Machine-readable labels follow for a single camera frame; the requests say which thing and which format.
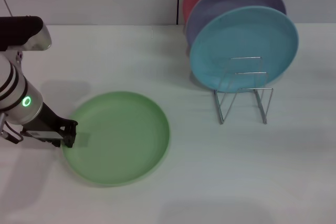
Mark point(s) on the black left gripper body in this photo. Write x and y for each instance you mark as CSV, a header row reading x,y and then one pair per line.
x,y
44,124

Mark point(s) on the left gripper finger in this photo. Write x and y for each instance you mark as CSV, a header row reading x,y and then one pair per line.
x,y
68,129

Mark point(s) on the green plate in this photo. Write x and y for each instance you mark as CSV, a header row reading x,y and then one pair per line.
x,y
118,140

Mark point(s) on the blue plate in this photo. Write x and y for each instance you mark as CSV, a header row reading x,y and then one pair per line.
x,y
244,40

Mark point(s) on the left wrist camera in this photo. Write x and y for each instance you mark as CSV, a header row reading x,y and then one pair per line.
x,y
21,32

